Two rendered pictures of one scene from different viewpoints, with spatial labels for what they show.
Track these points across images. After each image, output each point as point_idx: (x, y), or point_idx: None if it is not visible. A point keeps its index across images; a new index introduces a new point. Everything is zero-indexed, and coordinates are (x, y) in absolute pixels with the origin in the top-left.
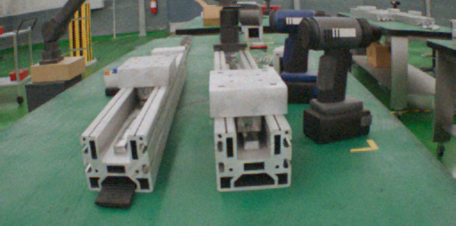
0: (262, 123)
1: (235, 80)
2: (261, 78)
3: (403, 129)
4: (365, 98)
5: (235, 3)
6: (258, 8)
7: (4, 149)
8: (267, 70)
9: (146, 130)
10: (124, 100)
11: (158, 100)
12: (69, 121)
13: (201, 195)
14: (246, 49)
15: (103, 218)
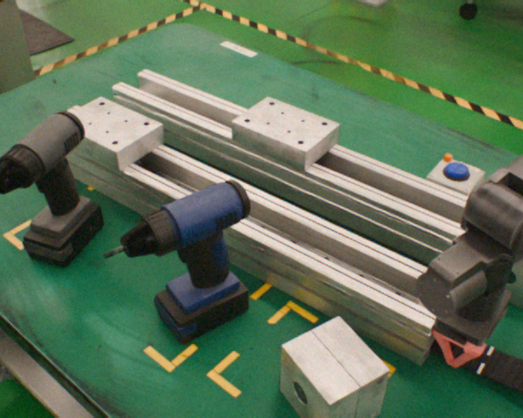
0: None
1: (108, 116)
2: (93, 126)
3: None
4: (111, 384)
5: (502, 249)
6: (427, 270)
7: (283, 83)
8: (112, 143)
9: (120, 90)
10: (217, 106)
11: (186, 116)
12: None
13: None
14: (443, 330)
15: (109, 98)
